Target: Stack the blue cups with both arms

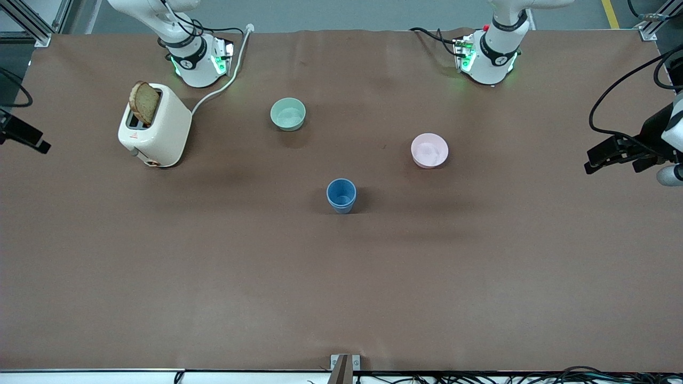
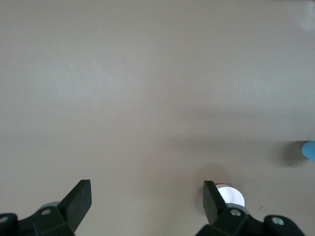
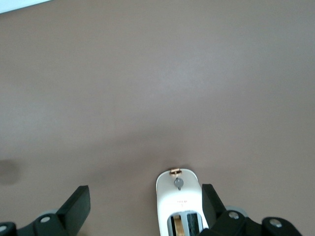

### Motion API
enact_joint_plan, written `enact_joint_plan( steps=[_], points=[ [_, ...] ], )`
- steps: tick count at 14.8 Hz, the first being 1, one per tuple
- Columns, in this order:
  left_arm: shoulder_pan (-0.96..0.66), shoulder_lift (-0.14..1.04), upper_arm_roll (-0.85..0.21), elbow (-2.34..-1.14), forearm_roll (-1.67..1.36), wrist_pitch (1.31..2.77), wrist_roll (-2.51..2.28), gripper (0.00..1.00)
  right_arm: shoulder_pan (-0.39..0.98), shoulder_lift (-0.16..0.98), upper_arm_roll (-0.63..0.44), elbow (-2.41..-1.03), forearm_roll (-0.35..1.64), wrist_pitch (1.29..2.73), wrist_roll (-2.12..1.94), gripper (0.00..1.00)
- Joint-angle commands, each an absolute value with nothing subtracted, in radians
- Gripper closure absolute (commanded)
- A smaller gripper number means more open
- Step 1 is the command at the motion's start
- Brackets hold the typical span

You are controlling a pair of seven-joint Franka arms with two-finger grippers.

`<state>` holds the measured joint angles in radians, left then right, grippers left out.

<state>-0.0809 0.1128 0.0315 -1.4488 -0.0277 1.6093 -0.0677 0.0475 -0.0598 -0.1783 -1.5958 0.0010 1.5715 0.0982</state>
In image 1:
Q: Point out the brown bread slice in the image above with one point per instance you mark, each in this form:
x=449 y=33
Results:
x=144 y=104

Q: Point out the pink bowl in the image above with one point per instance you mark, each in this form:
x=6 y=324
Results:
x=429 y=151

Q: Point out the brown table cover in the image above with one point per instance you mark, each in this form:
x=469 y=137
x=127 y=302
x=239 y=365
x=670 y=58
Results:
x=320 y=293

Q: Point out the aluminium frame profile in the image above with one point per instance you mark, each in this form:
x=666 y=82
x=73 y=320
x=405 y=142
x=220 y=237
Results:
x=32 y=21
x=659 y=21

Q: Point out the metal table edge bracket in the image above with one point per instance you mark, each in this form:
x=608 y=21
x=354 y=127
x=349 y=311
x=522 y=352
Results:
x=345 y=368

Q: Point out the mint green bowl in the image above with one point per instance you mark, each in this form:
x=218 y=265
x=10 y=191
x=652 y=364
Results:
x=288 y=114

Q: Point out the blue plastic cup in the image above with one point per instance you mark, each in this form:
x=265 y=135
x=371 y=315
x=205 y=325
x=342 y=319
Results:
x=341 y=191
x=341 y=209

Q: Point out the white two-slot toaster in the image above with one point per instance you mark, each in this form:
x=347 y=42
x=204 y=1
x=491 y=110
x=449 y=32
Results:
x=165 y=128

